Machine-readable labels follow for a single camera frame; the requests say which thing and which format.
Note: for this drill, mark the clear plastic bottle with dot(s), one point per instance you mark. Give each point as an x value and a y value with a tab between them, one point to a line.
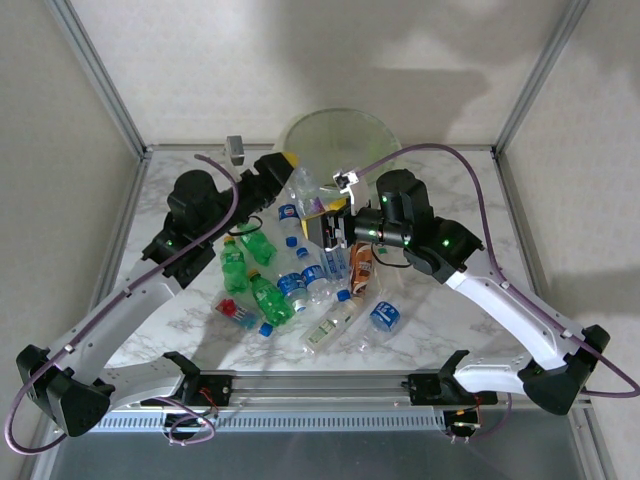
306	187

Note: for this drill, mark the clear bottle blue text label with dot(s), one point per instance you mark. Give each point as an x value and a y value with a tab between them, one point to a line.
335	265

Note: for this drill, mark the brown coffee drink bottle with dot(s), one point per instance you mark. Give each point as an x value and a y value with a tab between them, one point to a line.
361	267

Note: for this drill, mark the green plastic bottle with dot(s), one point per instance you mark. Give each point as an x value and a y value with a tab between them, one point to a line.
257	245

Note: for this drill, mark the blue label bottle white cap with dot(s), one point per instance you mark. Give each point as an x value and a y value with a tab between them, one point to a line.
292	287

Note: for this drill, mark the green bottle yellow cap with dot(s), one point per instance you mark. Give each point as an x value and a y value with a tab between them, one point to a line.
269	302
232	265

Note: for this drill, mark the clear plastic bin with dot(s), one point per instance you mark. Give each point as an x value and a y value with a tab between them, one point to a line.
380	135

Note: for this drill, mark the white green label bottle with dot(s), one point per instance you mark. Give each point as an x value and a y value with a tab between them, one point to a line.
332	325

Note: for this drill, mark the crushed bottle blue label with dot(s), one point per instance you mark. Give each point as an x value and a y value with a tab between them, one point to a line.
386	315

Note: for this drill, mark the clear bottle red blue label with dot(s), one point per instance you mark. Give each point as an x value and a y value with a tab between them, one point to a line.
237	311

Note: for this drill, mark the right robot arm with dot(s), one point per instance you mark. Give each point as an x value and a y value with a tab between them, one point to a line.
500	300

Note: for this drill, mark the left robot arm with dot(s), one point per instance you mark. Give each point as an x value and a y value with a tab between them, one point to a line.
125	320

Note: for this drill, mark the clear bottle round logo label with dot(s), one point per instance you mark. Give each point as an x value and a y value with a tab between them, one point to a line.
287	215

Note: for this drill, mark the clear bottle blue cap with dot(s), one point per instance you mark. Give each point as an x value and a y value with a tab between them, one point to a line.
312	275

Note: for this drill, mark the aluminium table edge bar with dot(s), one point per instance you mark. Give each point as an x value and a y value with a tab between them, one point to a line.
131	200
522	210
200	147

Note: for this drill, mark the small base circuit board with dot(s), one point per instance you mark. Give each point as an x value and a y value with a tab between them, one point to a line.
465	424

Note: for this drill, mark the aluminium frame post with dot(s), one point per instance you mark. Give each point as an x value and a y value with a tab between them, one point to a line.
102	75
595	445
45	465
541	75

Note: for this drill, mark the aluminium mounting rail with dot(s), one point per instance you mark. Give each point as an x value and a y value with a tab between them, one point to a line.
320	387

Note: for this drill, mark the aluminium lower frame post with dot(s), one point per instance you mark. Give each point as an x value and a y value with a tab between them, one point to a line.
595	445
45	465

